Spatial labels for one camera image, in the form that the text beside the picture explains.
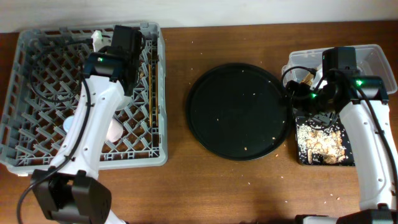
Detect wrapper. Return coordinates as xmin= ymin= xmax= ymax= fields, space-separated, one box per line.
xmin=300 ymin=68 xmax=319 ymax=89

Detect food scraps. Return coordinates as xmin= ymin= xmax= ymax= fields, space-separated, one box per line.
xmin=296 ymin=124 xmax=347 ymax=165

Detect wooden chopstick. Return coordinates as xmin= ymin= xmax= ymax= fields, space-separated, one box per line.
xmin=148 ymin=64 xmax=153 ymax=127
xmin=155 ymin=62 xmax=159 ymax=127

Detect pink plastic cup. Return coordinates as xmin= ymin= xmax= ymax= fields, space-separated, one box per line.
xmin=106 ymin=119 xmax=123 ymax=142

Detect blue plastic cup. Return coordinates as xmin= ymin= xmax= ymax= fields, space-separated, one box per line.
xmin=63 ymin=116 xmax=74 ymax=133

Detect grey plate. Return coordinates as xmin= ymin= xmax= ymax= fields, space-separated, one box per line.
xmin=116 ymin=96 xmax=133 ymax=111

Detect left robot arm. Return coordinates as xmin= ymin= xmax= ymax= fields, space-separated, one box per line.
xmin=16 ymin=26 xmax=146 ymax=223

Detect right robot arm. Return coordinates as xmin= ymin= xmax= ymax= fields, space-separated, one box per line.
xmin=280 ymin=46 xmax=397 ymax=223

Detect grey dishwasher rack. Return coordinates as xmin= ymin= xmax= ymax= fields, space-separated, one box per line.
xmin=1 ymin=22 xmax=168 ymax=176

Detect black rectangular tray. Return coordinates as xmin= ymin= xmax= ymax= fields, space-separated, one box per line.
xmin=295 ymin=116 xmax=355 ymax=166

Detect round black tray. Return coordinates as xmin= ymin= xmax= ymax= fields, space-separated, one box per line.
xmin=185 ymin=63 xmax=293 ymax=161

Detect clear plastic bin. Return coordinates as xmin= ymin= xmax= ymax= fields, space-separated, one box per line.
xmin=282 ymin=44 xmax=397 ymax=95

